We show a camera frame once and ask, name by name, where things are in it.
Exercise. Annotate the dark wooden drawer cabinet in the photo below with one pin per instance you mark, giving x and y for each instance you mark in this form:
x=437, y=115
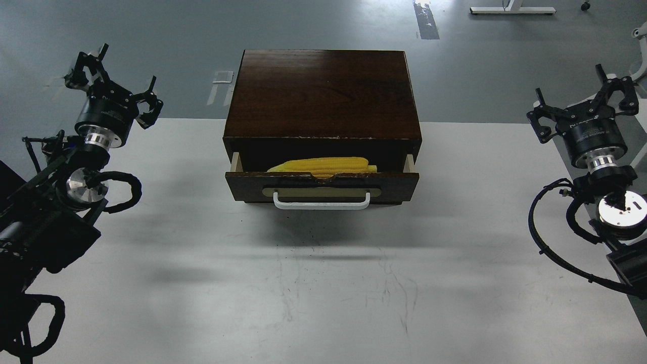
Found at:
x=297, y=103

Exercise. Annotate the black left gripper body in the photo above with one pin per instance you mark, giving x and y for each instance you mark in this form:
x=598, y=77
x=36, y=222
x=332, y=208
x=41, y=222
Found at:
x=111, y=107

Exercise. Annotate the yellow corn cob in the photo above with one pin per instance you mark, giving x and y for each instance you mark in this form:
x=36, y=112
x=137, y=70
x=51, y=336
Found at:
x=326, y=167

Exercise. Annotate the white table leg base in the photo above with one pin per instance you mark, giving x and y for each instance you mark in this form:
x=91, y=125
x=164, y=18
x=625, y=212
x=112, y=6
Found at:
x=512, y=8

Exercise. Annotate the wooden drawer with white handle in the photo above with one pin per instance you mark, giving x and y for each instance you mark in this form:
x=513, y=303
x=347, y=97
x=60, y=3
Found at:
x=302, y=191

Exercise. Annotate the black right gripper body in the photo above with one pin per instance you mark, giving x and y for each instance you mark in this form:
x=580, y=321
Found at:
x=585, y=134

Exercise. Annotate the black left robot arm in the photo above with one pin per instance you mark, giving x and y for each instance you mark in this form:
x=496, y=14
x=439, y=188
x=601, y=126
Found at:
x=48, y=222

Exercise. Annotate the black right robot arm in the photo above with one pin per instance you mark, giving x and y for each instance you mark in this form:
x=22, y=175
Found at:
x=604, y=209

